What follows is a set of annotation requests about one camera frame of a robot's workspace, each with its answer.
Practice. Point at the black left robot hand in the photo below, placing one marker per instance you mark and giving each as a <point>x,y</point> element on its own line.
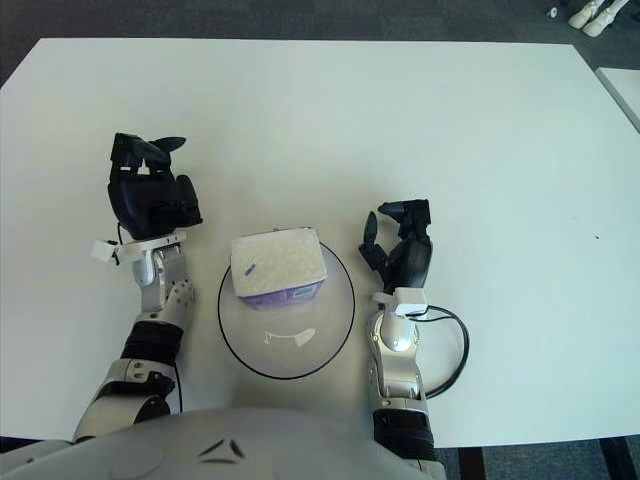
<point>142,200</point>

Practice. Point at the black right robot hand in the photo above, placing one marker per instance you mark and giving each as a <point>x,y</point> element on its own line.
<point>415,260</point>

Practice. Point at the purple tissue paper pack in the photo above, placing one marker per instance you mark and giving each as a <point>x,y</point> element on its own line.
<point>275,260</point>

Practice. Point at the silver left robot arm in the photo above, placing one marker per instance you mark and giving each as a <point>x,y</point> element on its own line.
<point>160,295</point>

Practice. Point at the white plate with black rim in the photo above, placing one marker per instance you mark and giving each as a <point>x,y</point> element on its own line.
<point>290,345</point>

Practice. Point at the black table leg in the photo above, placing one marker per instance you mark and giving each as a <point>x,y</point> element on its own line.
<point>471,465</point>
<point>615,462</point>

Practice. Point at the grey robot torso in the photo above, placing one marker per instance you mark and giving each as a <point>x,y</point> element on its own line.
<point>225,440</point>

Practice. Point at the white side table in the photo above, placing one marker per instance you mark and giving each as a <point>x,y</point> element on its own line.
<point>625,90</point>

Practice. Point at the white shoe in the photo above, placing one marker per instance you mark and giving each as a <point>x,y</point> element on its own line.
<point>582,17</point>
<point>597,25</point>

